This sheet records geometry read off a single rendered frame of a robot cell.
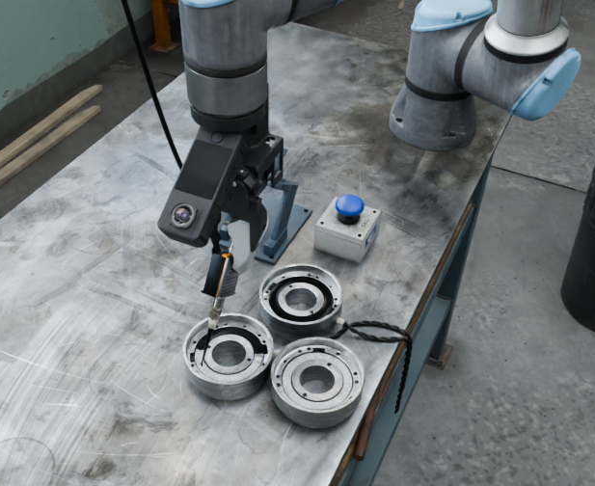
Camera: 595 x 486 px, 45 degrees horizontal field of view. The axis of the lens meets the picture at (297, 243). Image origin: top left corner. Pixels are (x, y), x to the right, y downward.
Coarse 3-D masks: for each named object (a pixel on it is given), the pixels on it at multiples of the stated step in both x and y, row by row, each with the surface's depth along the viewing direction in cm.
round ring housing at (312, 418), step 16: (288, 352) 83; (304, 352) 83; (336, 352) 84; (352, 352) 82; (272, 368) 80; (304, 368) 82; (320, 368) 82; (336, 368) 82; (352, 368) 82; (272, 384) 79; (336, 384) 80; (352, 384) 82; (288, 400) 77; (320, 400) 79; (352, 400) 77; (288, 416) 78; (304, 416) 77; (320, 416) 76; (336, 416) 77
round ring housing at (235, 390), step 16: (224, 320) 86; (240, 320) 86; (256, 320) 85; (192, 336) 84; (224, 336) 85; (192, 352) 83; (208, 352) 83; (224, 352) 86; (240, 352) 85; (272, 352) 82; (192, 368) 80; (224, 368) 81; (240, 368) 81; (208, 384) 79; (224, 384) 78; (240, 384) 79; (256, 384) 80
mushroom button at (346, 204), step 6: (342, 198) 98; (348, 198) 98; (354, 198) 98; (360, 198) 98; (336, 204) 97; (342, 204) 97; (348, 204) 97; (354, 204) 97; (360, 204) 97; (342, 210) 96; (348, 210) 96; (354, 210) 96; (360, 210) 97; (348, 216) 98
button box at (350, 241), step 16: (368, 208) 101; (320, 224) 98; (336, 224) 98; (352, 224) 98; (368, 224) 98; (320, 240) 99; (336, 240) 98; (352, 240) 97; (368, 240) 99; (352, 256) 99
